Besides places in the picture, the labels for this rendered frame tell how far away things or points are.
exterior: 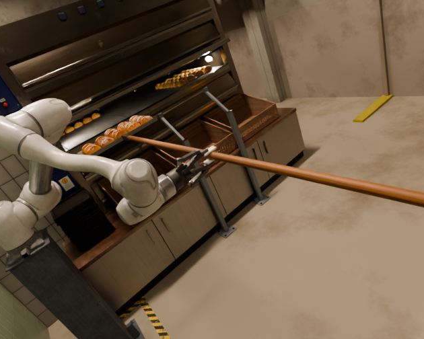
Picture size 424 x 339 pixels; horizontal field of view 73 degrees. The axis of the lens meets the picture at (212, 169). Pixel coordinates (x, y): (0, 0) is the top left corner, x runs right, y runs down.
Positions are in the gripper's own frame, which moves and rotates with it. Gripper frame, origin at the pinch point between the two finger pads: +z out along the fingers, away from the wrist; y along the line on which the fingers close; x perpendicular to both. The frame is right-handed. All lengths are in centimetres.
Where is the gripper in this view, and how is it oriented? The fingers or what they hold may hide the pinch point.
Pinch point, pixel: (210, 155)
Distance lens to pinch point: 114.6
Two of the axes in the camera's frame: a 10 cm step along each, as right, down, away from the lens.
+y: 3.5, 8.3, 4.4
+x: 5.9, 1.7, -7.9
